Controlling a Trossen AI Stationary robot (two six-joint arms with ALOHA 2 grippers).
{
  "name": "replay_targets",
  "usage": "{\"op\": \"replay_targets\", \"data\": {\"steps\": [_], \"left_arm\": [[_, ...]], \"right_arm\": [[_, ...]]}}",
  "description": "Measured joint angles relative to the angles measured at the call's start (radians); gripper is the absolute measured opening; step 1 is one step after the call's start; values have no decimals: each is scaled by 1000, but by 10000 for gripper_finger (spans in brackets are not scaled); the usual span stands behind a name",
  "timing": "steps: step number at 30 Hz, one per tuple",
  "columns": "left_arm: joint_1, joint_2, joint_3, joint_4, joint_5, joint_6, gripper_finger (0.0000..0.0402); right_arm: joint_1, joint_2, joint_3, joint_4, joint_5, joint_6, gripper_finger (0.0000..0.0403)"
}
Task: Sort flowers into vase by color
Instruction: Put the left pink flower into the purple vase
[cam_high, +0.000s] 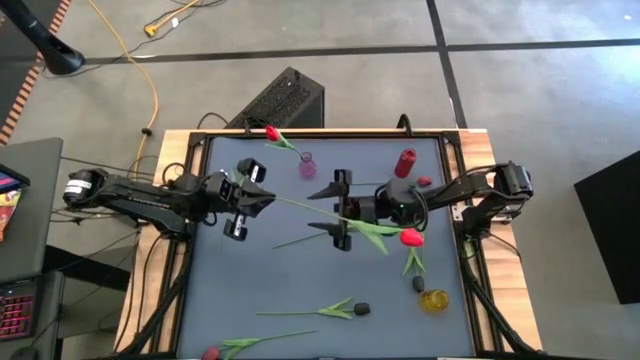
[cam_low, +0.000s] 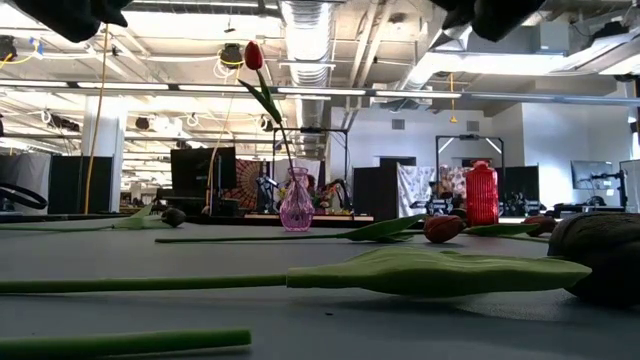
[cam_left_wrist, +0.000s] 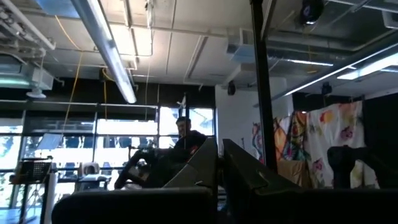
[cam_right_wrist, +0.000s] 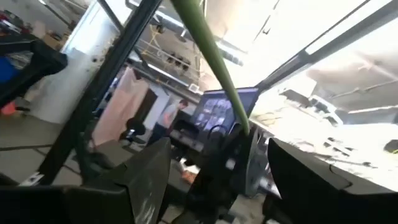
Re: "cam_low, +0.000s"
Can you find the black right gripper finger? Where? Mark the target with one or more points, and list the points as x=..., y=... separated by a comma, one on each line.
x=505, y=20
x=452, y=11

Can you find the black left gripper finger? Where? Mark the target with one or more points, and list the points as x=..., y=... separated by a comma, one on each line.
x=117, y=12
x=60, y=17

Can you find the red artificial tulip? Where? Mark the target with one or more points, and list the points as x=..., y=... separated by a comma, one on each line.
x=253, y=55
x=444, y=229

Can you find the dark maroon artificial tulip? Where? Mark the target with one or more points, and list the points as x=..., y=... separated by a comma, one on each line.
x=500, y=229
x=173, y=217
x=425, y=272

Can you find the green stem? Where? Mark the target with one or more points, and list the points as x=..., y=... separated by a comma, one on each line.
x=125, y=344

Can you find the red ribbed glass vase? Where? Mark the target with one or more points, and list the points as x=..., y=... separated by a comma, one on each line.
x=481, y=197

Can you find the pink glass vase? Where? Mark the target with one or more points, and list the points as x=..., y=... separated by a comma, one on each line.
x=297, y=210

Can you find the black round ceiling device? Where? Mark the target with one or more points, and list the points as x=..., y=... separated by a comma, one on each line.
x=231, y=56

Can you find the long ceiling light strip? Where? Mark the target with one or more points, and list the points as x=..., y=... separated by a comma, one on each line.
x=225, y=88

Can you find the white building pillar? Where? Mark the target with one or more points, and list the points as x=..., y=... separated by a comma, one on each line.
x=107, y=145

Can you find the grey partition panel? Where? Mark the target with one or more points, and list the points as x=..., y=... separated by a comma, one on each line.
x=25, y=170

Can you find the black partition panel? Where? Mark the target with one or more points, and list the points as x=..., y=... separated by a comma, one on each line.
x=75, y=185

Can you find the pink patterned cloth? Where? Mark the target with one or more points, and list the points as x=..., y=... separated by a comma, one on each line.
x=452, y=181

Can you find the large black screen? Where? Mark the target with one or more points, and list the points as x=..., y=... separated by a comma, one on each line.
x=200, y=170

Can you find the grey computer monitor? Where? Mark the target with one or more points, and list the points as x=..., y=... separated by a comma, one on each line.
x=592, y=175

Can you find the white patterned cloth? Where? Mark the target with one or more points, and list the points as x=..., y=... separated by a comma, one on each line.
x=415, y=185

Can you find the black cabinet panel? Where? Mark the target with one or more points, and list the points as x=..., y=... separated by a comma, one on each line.
x=375, y=192

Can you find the white panel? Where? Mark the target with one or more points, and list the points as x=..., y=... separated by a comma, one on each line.
x=631, y=185

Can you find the orange mandala tapestry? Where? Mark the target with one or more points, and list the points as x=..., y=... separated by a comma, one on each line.
x=248, y=182

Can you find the rectangular grey air duct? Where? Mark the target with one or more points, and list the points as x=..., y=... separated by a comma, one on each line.
x=550, y=40

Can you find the slanted silver ceiling duct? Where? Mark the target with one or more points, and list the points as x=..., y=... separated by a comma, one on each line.
x=425, y=65

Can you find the wall air vent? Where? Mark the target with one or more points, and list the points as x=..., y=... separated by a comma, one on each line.
x=472, y=126
x=398, y=124

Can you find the black metal stand frame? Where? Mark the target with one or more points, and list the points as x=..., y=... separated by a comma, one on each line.
x=470, y=136
x=310, y=130

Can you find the round silver ceiling duct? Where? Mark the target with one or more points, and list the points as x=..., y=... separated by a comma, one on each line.
x=306, y=45

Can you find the black table frame rail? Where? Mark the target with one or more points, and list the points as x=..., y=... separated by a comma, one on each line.
x=210, y=219

